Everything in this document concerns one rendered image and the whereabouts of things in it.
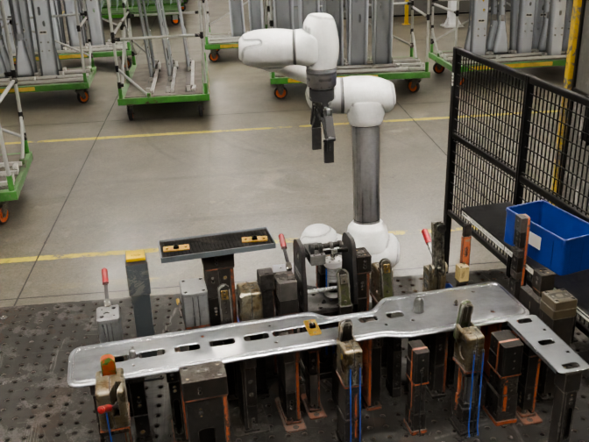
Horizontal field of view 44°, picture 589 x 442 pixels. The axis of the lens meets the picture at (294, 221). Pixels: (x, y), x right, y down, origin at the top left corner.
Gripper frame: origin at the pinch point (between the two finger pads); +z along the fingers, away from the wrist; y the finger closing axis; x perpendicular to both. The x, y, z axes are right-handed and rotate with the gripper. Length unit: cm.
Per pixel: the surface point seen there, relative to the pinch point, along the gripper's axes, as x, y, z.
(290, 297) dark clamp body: -13.9, 9.4, 43.9
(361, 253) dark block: 11.2, 4.8, 34.3
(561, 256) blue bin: 73, 22, 36
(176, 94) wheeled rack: 0, -589, 118
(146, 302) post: -58, -6, 47
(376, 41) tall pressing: 253, -651, 89
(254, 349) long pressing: -30, 31, 46
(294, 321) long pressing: -15, 20, 46
